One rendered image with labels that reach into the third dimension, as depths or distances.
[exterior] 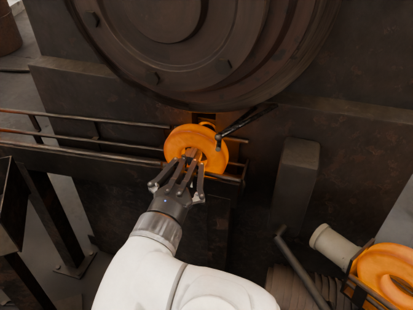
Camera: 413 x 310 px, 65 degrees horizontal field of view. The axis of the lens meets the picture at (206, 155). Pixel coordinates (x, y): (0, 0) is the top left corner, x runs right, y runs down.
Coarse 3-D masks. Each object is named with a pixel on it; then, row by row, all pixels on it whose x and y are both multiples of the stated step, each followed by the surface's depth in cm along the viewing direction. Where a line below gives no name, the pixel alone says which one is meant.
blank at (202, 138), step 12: (180, 132) 72; (192, 132) 71; (204, 132) 72; (168, 144) 76; (180, 144) 75; (192, 144) 73; (204, 144) 72; (168, 156) 78; (180, 156) 77; (216, 156) 74; (228, 156) 76; (216, 168) 76
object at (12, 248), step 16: (0, 160) 79; (0, 176) 82; (16, 176) 80; (0, 192) 85; (16, 192) 77; (0, 208) 67; (16, 208) 75; (0, 224) 78; (16, 224) 73; (0, 240) 75; (16, 240) 71; (0, 256) 72; (16, 256) 89; (0, 272) 85; (16, 272) 87; (16, 288) 91; (32, 288) 96; (16, 304) 96; (32, 304) 99; (48, 304) 107; (64, 304) 123; (80, 304) 123
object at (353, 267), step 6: (372, 240) 61; (366, 246) 60; (360, 252) 59; (354, 258) 58; (348, 264) 59; (354, 264) 60; (348, 270) 60; (354, 270) 62; (342, 282) 63; (342, 288) 64
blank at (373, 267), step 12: (372, 252) 56; (384, 252) 54; (396, 252) 53; (408, 252) 53; (360, 264) 60; (372, 264) 57; (384, 264) 55; (396, 264) 53; (408, 264) 51; (360, 276) 61; (372, 276) 59; (384, 276) 58; (408, 276) 52; (372, 288) 60; (384, 288) 58; (396, 288) 59; (396, 300) 57; (408, 300) 57
